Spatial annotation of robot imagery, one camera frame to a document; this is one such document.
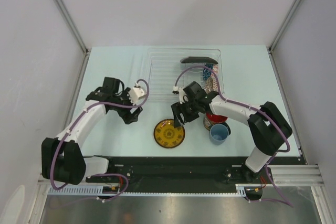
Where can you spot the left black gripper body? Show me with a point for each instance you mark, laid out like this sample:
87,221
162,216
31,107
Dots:
123,112

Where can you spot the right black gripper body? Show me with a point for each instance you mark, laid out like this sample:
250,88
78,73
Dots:
190,110

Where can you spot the red white patterned bowl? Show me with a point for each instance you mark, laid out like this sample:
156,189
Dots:
211,84

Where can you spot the red black mug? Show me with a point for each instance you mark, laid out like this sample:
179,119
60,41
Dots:
212,119

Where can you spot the yellow round saucer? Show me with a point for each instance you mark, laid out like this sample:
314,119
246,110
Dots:
168,136

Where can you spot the blue white patterned bowl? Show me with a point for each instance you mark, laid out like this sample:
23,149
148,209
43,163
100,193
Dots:
206,71

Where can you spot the light blue cup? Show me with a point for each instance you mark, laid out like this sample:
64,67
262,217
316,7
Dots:
218,134

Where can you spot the white wire dish rack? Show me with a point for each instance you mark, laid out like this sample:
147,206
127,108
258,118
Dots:
161,67

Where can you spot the black floral square plate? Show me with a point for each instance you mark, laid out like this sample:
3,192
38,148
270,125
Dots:
204,60

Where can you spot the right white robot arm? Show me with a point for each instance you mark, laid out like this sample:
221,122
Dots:
268,127

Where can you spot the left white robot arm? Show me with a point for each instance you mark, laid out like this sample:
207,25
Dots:
62,161

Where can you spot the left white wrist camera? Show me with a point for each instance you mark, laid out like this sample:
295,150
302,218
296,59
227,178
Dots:
136,94

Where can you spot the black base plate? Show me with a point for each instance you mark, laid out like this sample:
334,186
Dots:
182,171

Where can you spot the white slotted cable duct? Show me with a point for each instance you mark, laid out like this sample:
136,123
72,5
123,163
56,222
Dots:
109,191

